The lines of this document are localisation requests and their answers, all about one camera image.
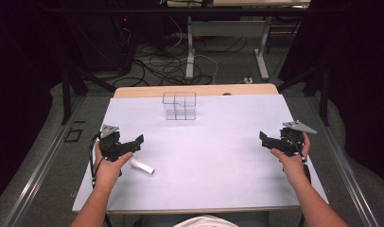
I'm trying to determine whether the person's right hand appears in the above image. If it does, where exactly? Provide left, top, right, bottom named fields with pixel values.
left=270, top=131, right=311, bottom=187

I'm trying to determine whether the white-legged desk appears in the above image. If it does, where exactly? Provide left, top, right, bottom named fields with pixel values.
left=166, top=0, right=311, bottom=80

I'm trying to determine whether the white tube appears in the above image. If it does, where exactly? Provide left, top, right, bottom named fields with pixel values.
left=130, top=158, right=156, bottom=175

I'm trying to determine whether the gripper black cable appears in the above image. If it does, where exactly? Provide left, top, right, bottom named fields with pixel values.
left=288, top=133, right=313, bottom=185
left=89, top=133, right=106, bottom=187

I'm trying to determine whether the clear plastic compartment organizer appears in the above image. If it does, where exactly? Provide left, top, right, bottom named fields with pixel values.
left=162, top=91, right=198, bottom=121

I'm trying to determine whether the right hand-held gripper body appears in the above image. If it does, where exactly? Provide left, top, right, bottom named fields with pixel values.
left=266, top=120, right=318, bottom=158

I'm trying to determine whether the tangle of floor cables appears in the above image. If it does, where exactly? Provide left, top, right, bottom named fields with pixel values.
left=113, top=15, right=248, bottom=89

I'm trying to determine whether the white table mat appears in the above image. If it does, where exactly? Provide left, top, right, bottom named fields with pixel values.
left=72, top=94, right=330, bottom=213

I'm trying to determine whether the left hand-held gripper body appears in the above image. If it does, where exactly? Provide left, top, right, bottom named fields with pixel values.
left=98, top=124, right=137, bottom=163

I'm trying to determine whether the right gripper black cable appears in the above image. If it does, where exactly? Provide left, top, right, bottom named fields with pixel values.
left=288, top=133, right=313, bottom=185

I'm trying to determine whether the person's white shirt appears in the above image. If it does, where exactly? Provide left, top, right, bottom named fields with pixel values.
left=173, top=215, right=240, bottom=227

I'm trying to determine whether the black metal stand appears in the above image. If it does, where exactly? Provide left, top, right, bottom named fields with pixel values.
left=276, top=64, right=331, bottom=127
left=61, top=60, right=117, bottom=126

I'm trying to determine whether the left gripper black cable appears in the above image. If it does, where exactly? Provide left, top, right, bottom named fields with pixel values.
left=89, top=133, right=106, bottom=187

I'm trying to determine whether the person's left hand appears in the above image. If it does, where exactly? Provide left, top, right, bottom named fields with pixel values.
left=94, top=140, right=134, bottom=190

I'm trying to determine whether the black computer tower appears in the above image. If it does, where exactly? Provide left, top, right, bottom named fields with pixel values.
left=71, top=13, right=134, bottom=74

